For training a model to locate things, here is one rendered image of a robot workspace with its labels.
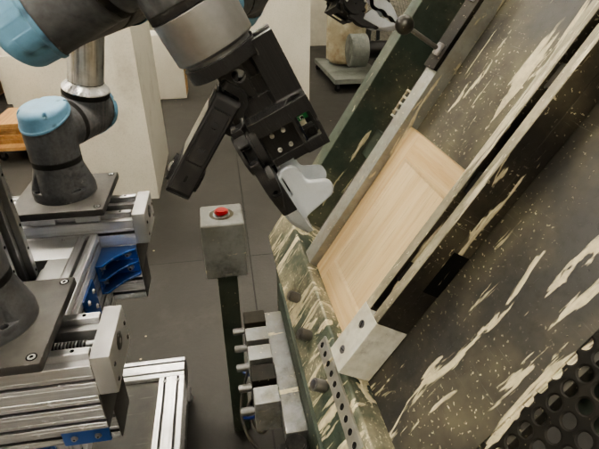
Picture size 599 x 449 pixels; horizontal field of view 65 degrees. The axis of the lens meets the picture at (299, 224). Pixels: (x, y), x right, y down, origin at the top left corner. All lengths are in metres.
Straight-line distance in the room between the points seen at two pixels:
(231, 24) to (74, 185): 0.93
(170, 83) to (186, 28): 5.63
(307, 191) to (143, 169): 3.04
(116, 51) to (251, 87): 2.85
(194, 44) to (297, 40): 4.38
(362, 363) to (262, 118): 0.57
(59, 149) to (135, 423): 0.96
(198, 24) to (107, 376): 0.65
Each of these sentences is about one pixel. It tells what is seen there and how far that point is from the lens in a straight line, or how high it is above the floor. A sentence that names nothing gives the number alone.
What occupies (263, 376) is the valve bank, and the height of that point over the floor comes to 0.77.
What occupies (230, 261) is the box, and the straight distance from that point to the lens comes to 1.36.
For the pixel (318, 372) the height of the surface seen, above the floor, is 0.85.
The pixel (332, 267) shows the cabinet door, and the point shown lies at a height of 0.93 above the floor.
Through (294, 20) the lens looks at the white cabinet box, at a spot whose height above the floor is 1.00.
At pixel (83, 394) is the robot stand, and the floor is 0.91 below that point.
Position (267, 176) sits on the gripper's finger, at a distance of 0.44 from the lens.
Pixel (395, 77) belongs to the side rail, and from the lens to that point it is 1.31.
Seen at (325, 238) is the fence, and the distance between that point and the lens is 1.15.
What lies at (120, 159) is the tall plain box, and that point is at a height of 0.33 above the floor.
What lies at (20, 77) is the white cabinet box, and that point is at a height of 0.53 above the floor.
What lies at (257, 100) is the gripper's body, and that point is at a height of 1.46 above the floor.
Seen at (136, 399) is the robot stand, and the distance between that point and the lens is 1.85.
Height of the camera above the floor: 1.58
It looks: 31 degrees down
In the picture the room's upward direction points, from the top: straight up
